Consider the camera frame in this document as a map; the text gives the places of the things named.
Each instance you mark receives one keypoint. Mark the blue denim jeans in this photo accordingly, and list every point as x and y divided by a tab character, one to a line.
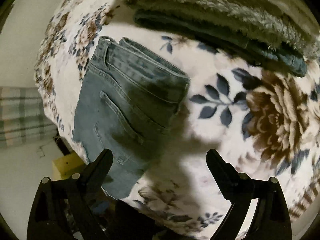
128	98

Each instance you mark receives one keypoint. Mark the yellow wooden block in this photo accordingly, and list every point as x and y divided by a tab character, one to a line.
66	166

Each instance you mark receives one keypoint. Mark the plaid green beige cloth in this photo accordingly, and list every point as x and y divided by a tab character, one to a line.
22	117

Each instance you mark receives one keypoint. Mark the floral fleece blanket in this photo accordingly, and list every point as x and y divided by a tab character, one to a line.
264	123

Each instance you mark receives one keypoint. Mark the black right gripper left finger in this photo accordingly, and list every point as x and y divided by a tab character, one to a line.
47	219

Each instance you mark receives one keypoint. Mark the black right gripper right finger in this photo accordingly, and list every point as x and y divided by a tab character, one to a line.
271	218

